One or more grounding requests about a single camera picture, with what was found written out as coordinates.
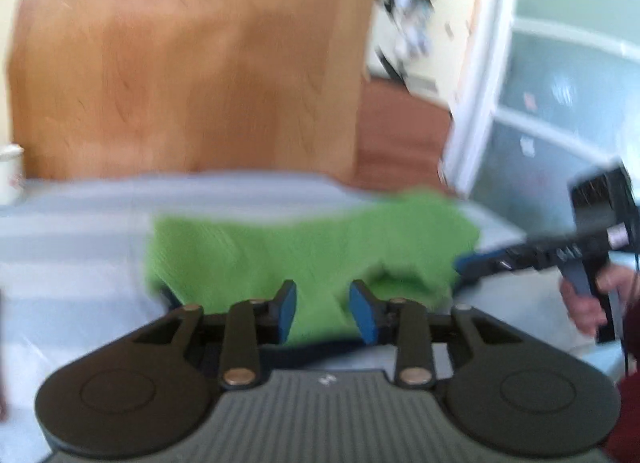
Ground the wooden headboard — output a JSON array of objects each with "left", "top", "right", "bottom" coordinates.
[{"left": 5, "top": 0, "right": 378, "bottom": 184}]

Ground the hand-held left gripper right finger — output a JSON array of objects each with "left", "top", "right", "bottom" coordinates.
[{"left": 348, "top": 279, "right": 523, "bottom": 390}]

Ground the white framed glass door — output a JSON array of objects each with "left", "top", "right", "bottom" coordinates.
[{"left": 439, "top": 0, "right": 640, "bottom": 244}]

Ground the white enamel mug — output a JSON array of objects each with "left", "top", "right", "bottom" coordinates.
[{"left": 0, "top": 144, "right": 26, "bottom": 206}]

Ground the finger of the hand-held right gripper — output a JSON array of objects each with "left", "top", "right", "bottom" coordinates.
[{"left": 452, "top": 243, "right": 526, "bottom": 289}]

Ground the blue striped bed sheet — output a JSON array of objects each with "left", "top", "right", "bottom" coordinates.
[{"left": 0, "top": 170, "right": 626, "bottom": 463}]

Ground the white black patterned cloth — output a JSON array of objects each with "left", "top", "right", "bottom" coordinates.
[{"left": 370, "top": 0, "right": 448, "bottom": 94}]

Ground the green small garment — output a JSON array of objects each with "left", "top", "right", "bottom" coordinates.
[{"left": 144, "top": 188, "right": 483, "bottom": 359}]

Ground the person's right hand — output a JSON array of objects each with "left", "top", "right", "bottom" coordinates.
[{"left": 560, "top": 263, "right": 640, "bottom": 336}]

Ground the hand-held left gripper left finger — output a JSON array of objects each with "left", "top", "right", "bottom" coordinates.
[{"left": 132, "top": 279, "right": 298, "bottom": 391}]

